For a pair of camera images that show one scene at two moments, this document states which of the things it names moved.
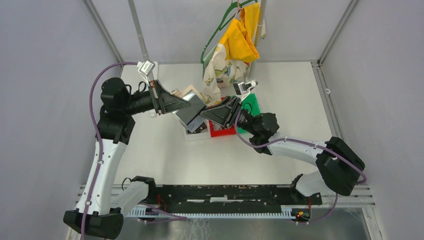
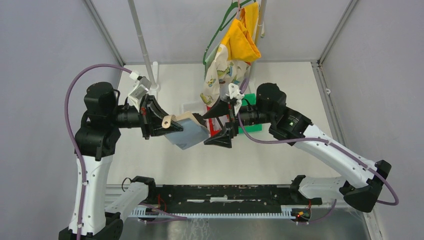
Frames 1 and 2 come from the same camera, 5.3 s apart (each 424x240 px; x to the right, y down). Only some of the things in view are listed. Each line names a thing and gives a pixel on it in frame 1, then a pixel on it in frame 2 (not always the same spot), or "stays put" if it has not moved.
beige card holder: [191, 116] to [194, 132]
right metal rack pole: [259, 35] stays put
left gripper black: [166, 101] to [149, 105]
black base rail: [194, 199] stays put
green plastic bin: [250, 104] stays put
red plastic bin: [221, 132] stays put
